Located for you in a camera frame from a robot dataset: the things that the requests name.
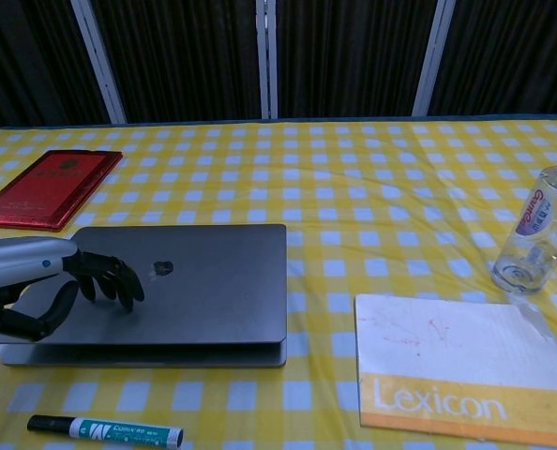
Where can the yellow white checkered tablecloth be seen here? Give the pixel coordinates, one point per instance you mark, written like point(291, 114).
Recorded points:
point(381, 201)

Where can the black teal marker pen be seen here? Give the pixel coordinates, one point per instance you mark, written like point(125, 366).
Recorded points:
point(105, 429)

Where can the white frame post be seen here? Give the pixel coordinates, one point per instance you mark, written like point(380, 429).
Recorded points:
point(99, 61)
point(431, 56)
point(267, 56)

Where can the white yellow Lexicon notebook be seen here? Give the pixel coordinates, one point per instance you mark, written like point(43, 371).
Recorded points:
point(452, 356)

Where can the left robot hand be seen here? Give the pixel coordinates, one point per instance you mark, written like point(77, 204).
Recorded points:
point(20, 265)

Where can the red book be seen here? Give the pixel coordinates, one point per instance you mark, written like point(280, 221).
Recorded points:
point(49, 187)

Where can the grey laptop computer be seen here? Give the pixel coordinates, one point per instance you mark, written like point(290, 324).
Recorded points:
point(213, 290)

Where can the clear plastic water bottle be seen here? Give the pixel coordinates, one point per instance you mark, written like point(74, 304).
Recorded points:
point(536, 220)

